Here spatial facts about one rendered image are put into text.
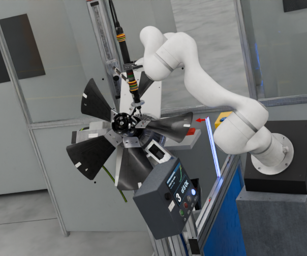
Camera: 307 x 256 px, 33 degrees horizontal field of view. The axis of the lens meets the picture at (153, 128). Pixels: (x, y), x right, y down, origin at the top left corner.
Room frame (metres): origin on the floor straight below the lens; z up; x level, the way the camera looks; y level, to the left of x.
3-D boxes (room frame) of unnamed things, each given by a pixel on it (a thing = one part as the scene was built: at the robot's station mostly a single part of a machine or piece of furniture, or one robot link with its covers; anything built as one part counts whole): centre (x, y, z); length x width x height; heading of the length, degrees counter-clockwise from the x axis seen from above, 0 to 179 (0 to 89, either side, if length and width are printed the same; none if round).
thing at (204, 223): (2.27, -0.24, 0.82); 0.90 x 0.04 x 0.08; 155
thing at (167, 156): (2.52, -0.01, 0.98); 0.20 x 0.16 x 0.20; 155
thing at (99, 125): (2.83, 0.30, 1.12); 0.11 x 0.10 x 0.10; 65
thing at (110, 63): (3.13, 0.16, 1.39); 0.10 x 0.07 x 0.08; 10
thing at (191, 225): (1.88, -0.06, 0.96); 0.03 x 0.03 x 0.20; 65
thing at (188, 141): (3.06, -0.08, 0.84); 0.36 x 0.24 x 0.03; 65
